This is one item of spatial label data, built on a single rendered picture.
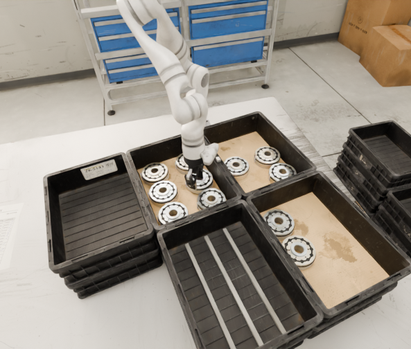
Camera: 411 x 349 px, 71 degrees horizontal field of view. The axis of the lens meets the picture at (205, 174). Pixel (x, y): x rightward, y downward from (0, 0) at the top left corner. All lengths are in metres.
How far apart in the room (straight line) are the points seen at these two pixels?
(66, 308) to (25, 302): 0.14
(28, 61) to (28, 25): 0.38
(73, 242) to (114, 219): 0.15
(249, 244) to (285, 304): 0.20
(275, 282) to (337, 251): 0.23
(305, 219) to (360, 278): 0.23
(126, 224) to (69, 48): 2.96
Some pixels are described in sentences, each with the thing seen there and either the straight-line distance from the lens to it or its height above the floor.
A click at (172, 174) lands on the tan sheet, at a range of 1.16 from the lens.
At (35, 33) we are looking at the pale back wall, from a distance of 3.79.
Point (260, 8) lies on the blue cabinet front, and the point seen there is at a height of 0.79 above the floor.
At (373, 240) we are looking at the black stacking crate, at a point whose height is 0.89.
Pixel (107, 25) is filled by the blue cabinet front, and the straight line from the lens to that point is 2.77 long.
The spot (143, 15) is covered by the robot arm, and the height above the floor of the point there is 1.40.
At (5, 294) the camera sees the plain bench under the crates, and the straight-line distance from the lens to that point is 1.26.
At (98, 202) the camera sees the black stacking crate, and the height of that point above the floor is 0.83.
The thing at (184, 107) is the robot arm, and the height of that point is 1.22.
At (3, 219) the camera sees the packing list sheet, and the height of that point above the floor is 0.70.
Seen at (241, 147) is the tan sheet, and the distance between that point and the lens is 1.27.
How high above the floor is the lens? 1.66
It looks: 47 degrees down
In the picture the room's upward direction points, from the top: 3 degrees counter-clockwise
